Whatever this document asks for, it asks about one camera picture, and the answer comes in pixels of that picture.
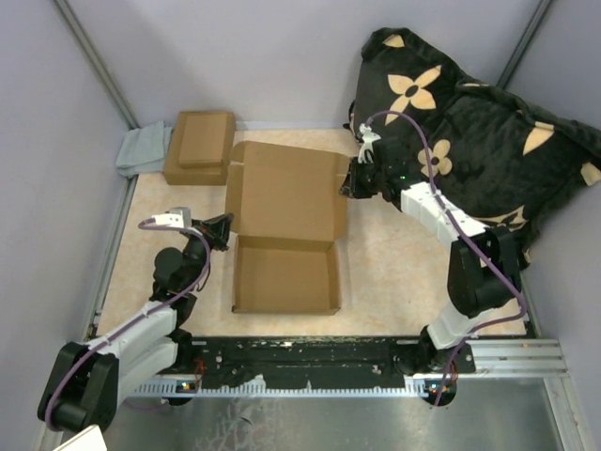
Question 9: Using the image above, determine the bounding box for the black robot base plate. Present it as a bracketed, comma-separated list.
[140, 334, 476, 391]

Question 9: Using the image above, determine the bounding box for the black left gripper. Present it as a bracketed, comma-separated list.
[183, 213, 234, 290]

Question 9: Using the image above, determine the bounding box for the small folded brown cardboard box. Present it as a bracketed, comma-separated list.
[178, 113, 228, 169]

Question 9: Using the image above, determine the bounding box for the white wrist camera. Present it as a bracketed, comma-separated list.
[358, 124, 381, 164]
[145, 207, 193, 229]

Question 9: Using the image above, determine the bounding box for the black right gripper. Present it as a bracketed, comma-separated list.
[338, 158, 386, 200]

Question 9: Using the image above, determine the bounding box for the black plush flower-pattern pillow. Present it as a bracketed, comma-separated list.
[348, 27, 600, 268]

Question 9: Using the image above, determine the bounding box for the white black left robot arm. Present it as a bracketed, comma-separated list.
[38, 208, 234, 433]

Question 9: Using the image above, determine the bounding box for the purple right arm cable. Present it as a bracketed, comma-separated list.
[365, 110, 529, 407]

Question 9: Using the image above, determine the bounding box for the light blue folded cloth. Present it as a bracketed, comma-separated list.
[116, 121, 173, 179]

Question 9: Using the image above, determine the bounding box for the large folded brown cardboard box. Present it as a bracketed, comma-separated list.
[162, 111, 236, 186]

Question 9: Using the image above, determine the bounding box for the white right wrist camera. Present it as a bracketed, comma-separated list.
[358, 124, 381, 164]

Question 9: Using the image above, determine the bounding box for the white board corner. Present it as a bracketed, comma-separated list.
[54, 425, 108, 451]

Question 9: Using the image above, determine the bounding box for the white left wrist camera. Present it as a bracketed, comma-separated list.
[145, 207, 193, 229]

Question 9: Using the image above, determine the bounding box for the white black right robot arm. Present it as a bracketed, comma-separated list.
[340, 137, 527, 372]

